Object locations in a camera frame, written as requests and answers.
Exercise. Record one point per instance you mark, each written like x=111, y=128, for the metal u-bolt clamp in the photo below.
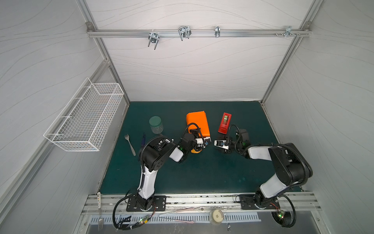
x=153, y=39
x=184, y=32

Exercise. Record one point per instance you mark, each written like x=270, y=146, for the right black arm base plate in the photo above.
x=248, y=201

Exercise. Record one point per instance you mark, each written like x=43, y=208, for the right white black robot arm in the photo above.
x=291, y=168

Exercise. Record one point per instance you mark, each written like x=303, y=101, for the middle metal u-bolt clamp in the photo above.
x=184, y=32

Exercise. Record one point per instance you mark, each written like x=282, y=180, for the white slotted vent strip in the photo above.
x=229, y=218

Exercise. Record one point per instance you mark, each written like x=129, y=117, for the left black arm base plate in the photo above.
x=139, y=204

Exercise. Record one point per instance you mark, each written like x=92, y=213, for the small metal bracket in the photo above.
x=217, y=31

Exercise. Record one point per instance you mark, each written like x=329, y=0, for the silver metal fork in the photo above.
x=127, y=137

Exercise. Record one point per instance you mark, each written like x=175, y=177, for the orange wrapping paper sheet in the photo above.
x=198, y=126

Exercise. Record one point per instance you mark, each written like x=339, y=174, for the right metal bolt clamp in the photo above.
x=288, y=33

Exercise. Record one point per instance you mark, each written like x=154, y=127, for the red tape dispenser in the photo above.
x=225, y=123

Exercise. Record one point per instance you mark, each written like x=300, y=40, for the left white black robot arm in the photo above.
x=155, y=154

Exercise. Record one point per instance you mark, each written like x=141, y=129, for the white wire basket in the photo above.
x=84, y=122

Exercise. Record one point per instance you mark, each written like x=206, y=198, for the fork hanging at front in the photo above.
x=100, y=220

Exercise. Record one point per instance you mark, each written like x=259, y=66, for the aluminium crossbar rail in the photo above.
x=195, y=33

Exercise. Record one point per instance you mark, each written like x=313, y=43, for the left metal u-bolt clamp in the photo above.
x=153, y=39

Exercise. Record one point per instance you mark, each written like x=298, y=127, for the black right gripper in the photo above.
x=226, y=143

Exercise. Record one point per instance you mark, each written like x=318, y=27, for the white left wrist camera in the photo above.
x=203, y=142

